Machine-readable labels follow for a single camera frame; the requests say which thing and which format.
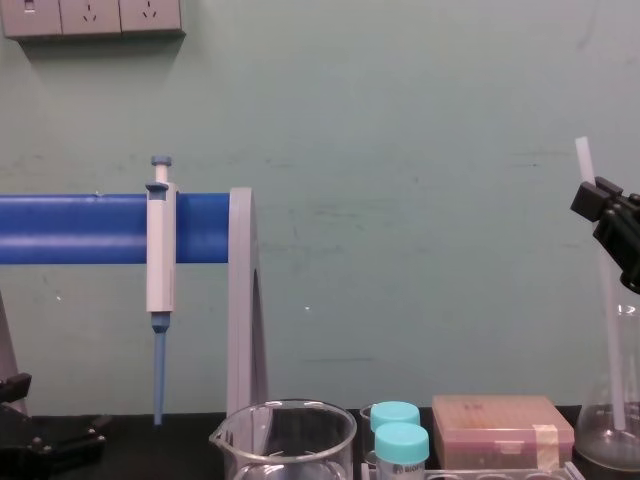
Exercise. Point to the white stirring rod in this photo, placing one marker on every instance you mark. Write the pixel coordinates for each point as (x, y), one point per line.
(614, 340)

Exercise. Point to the pink pipette tip box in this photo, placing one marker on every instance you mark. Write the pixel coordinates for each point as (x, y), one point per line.
(490, 435)

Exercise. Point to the white and blue pipette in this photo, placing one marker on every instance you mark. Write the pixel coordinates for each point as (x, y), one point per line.
(160, 260)

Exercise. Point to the clear plastic tube rack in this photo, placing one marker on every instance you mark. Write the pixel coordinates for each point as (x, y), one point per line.
(500, 475)

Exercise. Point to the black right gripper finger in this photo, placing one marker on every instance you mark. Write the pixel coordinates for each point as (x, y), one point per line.
(611, 189)
(607, 230)

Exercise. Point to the clear glass conical flask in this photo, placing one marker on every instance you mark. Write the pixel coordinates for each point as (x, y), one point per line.
(597, 430)

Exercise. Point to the grey wall socket panel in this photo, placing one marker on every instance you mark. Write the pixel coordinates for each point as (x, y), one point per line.
(90, 17)

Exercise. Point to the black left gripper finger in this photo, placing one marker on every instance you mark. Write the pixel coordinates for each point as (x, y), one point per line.
(60, 437)
(15, 387)

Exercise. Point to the blue pipette stand bar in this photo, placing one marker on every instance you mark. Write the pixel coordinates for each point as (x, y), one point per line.
(75, 227)

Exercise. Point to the beige tape strip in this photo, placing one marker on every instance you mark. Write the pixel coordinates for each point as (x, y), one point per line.
(546, 442)

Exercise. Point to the clear glass beaker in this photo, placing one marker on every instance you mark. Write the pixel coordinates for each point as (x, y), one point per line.
(285, 445)

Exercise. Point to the teal capped sample tube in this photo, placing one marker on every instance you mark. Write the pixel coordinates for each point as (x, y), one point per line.
(395, 414)
(401, 445)

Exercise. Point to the grey pipette stand end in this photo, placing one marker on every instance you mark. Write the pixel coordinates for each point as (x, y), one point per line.
(245, 300)

